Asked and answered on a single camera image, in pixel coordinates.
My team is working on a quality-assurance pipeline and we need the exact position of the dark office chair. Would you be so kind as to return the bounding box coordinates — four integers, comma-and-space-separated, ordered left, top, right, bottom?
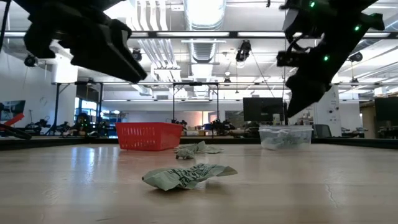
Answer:
313, 124, 333, 139

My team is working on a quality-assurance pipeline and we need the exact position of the person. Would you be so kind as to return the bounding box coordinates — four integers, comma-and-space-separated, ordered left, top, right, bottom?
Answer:
73, 112, 91, 136

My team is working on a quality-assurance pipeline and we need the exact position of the clear plastic container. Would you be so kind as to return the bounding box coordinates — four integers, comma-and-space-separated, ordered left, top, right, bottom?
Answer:
258, 124, 314, 151

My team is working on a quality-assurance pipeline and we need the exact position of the black computer monitor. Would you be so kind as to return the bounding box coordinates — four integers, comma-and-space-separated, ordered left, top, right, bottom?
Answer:
243, 96, 289, 123
374, 96, 398, 123

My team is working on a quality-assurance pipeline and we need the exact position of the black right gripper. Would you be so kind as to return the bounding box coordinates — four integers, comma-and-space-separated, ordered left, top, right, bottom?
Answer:
285, 29, 356, 119

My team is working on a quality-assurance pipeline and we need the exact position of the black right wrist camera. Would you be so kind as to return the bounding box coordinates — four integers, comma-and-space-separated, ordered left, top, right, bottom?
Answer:
275, 50, 309, 68

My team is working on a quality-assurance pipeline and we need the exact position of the red background tool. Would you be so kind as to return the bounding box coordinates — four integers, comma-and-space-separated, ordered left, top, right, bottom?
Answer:
0, 113, 25, 128

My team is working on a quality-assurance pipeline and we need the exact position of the black overhead camera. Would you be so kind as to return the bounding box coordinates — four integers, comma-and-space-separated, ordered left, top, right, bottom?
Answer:
235, 39, 252, 63

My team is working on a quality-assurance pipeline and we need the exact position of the dark wall screen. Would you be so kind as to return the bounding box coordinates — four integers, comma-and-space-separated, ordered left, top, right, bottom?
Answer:
0, 100, 27, 122

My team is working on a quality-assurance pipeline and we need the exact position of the red plastic slotted basket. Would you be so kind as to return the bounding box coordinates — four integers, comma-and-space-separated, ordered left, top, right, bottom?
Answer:
114, 121, 184, 152

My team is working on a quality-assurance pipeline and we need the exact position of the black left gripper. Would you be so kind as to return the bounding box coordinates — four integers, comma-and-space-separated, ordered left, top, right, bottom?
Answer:
23, 9, 148, 84

